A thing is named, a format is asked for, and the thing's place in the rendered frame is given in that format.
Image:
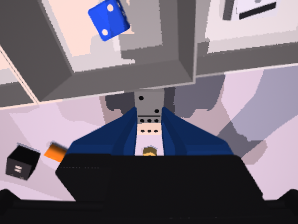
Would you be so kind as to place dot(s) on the white domino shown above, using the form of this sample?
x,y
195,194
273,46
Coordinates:
x,y
149,105

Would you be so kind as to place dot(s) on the black 9v battery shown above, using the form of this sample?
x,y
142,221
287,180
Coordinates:
x,y
21,163

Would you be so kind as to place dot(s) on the brass hex nut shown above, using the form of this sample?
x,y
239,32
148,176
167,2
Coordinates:
x,y
149,151

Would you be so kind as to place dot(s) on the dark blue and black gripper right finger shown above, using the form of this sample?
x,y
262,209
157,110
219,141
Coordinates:
x,y
188,138

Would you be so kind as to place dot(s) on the grey rack of labelled bins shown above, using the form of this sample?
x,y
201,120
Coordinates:
x,y
56,54

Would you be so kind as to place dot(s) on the orange cylinder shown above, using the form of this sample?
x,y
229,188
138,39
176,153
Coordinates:
x,y
55,153

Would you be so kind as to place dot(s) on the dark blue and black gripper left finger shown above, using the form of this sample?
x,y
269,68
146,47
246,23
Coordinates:
x,y
110,138

